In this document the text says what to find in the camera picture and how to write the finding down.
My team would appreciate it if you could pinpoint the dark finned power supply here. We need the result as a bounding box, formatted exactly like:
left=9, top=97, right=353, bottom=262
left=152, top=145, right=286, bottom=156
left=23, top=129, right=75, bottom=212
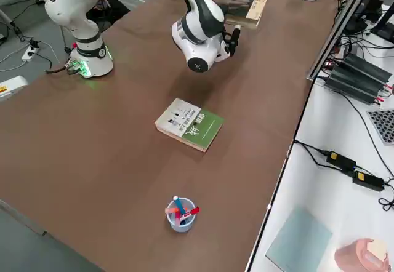
left=340, top=52, right=394, bottom=85
left=324, top=67, right=388, bottom=105

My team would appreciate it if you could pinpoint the black power adapter yellow label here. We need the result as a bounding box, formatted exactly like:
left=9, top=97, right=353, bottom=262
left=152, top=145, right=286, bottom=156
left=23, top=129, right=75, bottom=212
left=326, top=150, right=357, bottom=172
left=352, top=169, right=385, bottom=192

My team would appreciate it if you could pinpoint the pink plastic holder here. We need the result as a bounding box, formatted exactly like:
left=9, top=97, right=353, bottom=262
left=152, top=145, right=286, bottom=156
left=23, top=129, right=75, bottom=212
left=334, top=237, right=391, bottom=272

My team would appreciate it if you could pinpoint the dark box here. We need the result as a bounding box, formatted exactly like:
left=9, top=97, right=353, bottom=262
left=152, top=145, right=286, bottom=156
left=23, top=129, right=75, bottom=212
left=343, top=0, right=384, bottom=35

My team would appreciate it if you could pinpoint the translucent blue pen cup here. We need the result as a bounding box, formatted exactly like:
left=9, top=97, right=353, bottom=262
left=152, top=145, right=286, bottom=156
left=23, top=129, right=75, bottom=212
left=167, top=196, right=196, bottom=234

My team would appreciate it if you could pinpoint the black base cable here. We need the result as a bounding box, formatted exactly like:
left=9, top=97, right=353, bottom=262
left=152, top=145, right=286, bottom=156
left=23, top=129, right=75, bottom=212
left=45, top=63, right=78, bottom=75

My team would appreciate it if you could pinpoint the perforated checkered plate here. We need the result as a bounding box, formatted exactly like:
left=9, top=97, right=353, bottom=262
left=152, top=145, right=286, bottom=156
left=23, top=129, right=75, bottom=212
left=366, top=109, right=394, bottom=146

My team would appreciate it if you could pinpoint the pink marker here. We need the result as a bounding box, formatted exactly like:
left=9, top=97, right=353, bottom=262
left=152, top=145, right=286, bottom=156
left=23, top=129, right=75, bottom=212
left=165, top=207, right=182, bottom=226

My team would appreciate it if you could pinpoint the dark book with hands cover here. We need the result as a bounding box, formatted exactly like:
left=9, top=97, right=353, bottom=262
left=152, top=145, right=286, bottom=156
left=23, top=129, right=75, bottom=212
left=215, top=0, right=270, bottom=28

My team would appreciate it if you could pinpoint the green and white book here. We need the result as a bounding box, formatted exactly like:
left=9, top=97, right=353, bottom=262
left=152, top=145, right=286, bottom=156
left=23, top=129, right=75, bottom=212
left=155, top=97, right=225, bottom=153

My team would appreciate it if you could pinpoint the black adapter cable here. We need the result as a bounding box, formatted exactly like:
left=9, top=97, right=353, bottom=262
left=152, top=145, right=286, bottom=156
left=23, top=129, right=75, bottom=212
left=292, top=140, right=329, bottom=170

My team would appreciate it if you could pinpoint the pale green glass sheet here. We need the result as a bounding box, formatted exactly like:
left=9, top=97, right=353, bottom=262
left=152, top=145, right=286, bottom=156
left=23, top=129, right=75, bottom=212
left=265, top=206, right=334, bottom=272

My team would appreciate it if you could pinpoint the black computer monitor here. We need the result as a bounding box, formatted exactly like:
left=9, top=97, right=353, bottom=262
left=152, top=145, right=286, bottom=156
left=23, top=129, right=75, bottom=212
left=371, top=0, right=394, bottom=44

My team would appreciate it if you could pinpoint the blue marker white cap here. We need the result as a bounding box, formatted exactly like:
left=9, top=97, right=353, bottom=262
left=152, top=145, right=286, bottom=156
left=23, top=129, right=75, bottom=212
left=172, top=194, right=188, bottom=216

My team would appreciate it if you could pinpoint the silver aluminium frame rail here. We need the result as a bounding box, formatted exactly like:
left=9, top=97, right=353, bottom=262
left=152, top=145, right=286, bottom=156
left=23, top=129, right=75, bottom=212
left=306, top=0, right=375, bottom=82

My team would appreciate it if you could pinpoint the person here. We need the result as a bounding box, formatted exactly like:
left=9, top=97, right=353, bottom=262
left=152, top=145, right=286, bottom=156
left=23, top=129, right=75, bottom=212
left=26, top=0, right=131, bottom=25

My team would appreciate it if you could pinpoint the white box orange label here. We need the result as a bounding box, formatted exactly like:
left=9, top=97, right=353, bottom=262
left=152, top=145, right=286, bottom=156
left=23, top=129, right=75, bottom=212
left=0, top=76, right=29, bottom=102

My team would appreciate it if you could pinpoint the white power strip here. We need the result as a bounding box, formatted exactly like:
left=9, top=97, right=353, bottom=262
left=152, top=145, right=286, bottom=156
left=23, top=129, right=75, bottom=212
left=21, top=44, right=41, bottom=62

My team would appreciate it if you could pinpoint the black tripod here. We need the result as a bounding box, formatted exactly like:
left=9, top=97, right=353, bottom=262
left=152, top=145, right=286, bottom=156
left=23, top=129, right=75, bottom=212
left=0, top=9, right=25, bottom=42

